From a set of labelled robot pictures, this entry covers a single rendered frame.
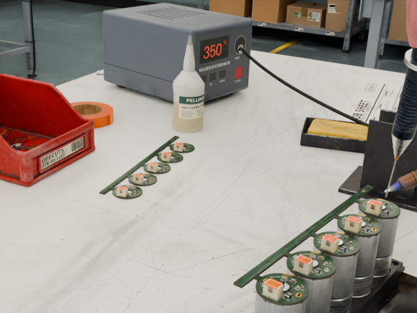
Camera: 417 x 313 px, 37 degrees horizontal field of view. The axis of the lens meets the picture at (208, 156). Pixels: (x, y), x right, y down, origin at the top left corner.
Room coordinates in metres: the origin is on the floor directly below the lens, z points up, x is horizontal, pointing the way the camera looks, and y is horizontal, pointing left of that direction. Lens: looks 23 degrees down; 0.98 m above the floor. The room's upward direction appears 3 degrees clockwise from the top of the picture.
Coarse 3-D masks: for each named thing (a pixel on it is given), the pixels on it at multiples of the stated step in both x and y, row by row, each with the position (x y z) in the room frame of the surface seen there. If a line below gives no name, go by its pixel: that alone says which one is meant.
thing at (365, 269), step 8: (344, 232) 0.31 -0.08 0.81; (360, 240) 0.31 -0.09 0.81; (368, 240) 0.31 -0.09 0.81; (376, 240) 0.31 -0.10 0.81; (360, 248) 0.31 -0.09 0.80; (368, 248) 0.31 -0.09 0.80; (376, 248) 0.31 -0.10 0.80; (360, 256) 0.31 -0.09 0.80; (368, 256) 0.31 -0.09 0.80; (360, 264) 0.31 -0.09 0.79; (368, 264) 0.31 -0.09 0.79; (360, 272) 0.31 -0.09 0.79; (368, 272) 0.31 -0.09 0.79; (360, 280) 0.31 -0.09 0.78; (368, 280) 0.31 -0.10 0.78; (360, 288) 0.31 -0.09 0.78; (368, 288) 0.31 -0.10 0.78; (352, 296) 0.31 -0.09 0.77; (360, 296) 0.31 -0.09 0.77
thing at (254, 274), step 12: (360, 192) 0.36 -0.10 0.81; (348, 204) 0.34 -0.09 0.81; (324, 216) 0.33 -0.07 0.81; (336, 216) 0.33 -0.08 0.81; (312, 228) 0.31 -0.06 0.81; (300, 240) 0.30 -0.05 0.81; (276, 252) 0.28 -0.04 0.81; (288, 252) 0.29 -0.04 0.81; (264, 264) 0.27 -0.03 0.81; (252, 276) 0.26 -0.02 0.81
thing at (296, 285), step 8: (264, 280) 0.26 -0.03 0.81; (280, 280) 0.26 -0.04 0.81; (288, 280) 0.26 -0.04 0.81; (296, 280) 0.26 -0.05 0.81; (256, 288) 0.25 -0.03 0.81; (296, 288) 0.25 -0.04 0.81; (304, 288) 0.25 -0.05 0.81; (264, 296) 0.24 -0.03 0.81; (288, 296) 0.24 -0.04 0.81; (296, 296) 0.25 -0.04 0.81; (304, 296) 0.25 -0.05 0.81; (280, 304) 0.24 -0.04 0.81; (288, 304) 0.24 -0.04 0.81
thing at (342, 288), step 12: (336, 264) 0.28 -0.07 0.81; (348, 264) 0.29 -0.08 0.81; (336, 276) 0.28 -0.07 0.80; (348, 276) 0.29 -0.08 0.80; (336, 288) 0.28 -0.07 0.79; (348, 288) 0.29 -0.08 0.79; (336, 300) 0.28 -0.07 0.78; (348, 300) 0.29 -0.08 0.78; (336, 312) 0.28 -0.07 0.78; (348, 312) 0.29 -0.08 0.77
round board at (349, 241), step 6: (324, 234) 0.31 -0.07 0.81; (330, 234) 0.31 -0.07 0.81; (336, 234) 0.30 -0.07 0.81; (342, 234) 0.31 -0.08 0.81; (318, 240) 0.30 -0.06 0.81; (348, 240) 0.30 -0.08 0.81; (354, 240) 0.30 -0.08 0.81; (318, 246) 0.29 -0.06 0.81; (342, 246) 0.29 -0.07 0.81; (348, 246) 0.29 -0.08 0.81; (354, 246) 0.29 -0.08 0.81; (360, 246) 0.29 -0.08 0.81; (324, 252) 0.29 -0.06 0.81; (330, 252) 0.29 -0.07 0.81; (336, 252) 0.29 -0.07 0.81; (342, 252) 0.29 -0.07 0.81; (348, 252) 0.29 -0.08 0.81; (354, 252) 0.29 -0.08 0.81
